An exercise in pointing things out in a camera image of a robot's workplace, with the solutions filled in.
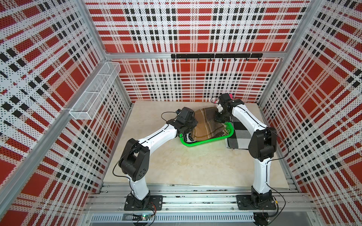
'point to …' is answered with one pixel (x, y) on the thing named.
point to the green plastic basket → (192, 144)
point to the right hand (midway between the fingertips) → (218, 119)
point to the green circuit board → (140, 217)
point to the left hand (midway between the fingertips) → (199, 121)
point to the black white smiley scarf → (187, 137)
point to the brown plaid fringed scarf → (207, 127)
